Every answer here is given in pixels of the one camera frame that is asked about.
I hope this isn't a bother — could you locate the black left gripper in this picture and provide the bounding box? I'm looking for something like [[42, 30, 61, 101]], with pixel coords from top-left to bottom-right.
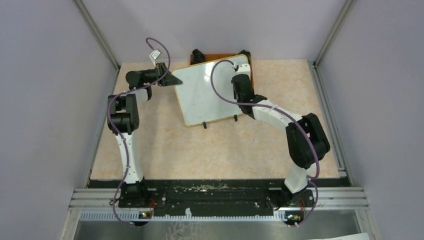
[[140, 62, 183, 87]]

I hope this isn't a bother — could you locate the white whiteboard with yellow frame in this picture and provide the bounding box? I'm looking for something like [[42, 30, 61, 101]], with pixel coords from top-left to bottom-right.
[[172, 54, 248, 127]]

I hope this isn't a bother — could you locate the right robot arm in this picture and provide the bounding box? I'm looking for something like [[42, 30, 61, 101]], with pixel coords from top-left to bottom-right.
[[231, 74, 331, 206]]

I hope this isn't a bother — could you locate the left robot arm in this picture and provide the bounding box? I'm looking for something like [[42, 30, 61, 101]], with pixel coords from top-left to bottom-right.
[[107, 62, 183, 207]]

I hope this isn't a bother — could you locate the black object in tray left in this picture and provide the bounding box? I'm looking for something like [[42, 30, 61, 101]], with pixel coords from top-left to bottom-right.
[[190, 48, 206, 65]]

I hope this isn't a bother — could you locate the dark object in tray right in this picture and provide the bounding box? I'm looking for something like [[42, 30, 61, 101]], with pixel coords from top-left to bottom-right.
[[238, 50, 251, 62]]

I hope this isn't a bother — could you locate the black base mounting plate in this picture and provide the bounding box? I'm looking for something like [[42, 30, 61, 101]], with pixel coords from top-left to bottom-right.
[[87, 178, 316, 220]]

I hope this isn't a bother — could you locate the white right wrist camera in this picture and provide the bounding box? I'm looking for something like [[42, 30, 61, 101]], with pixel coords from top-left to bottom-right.
[[233, 62, 251, 76]]

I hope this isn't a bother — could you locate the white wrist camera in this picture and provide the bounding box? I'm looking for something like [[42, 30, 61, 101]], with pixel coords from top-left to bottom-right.
[[233, 62, 251, 76], [149, 49, 162, 66]]

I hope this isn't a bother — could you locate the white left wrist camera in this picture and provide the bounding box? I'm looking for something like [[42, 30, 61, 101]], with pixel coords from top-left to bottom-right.
[[149, 49, 162, 66]]

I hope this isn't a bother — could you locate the aluminium frame rail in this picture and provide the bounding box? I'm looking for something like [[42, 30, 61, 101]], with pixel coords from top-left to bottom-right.
[[69, 187, 369, 210]]

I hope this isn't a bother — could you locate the white slotted cable duct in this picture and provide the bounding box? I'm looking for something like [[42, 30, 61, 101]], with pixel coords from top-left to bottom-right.
[[79, 210, 288, 222]]

